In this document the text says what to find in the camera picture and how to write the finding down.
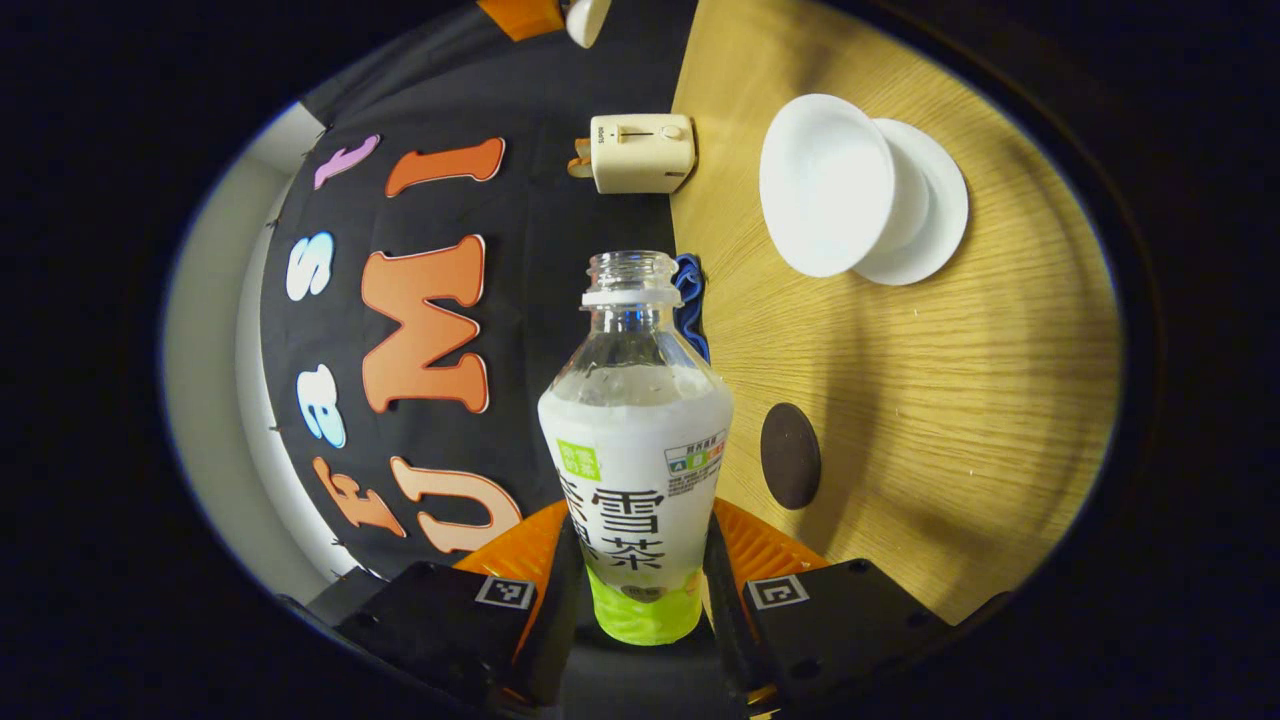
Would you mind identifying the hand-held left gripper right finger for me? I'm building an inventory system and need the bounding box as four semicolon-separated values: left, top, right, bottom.
702;497;953;708

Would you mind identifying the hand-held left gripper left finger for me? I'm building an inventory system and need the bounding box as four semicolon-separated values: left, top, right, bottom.
333;500;588;708

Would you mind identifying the white teacup lid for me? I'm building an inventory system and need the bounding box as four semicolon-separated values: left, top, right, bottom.
565;0;614;50

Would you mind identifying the dark brown round coaster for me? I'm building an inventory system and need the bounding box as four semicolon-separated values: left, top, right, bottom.
760;402;823;511

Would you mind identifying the clear water bottle white label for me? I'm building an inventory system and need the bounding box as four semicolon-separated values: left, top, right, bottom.
538;250;735;647

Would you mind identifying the white teacup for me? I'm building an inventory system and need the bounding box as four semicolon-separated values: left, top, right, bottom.
759;93;932;279

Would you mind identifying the cream toaster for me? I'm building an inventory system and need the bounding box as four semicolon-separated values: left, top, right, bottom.
590;113;698;195

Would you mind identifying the black backdrop cloth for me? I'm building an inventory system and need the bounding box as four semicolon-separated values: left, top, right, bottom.
260;0;701;583

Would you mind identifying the blue towel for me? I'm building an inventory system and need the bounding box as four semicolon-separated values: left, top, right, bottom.
672;253;712;364

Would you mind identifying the white saucer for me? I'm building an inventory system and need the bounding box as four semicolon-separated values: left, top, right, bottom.
853;117;970;288

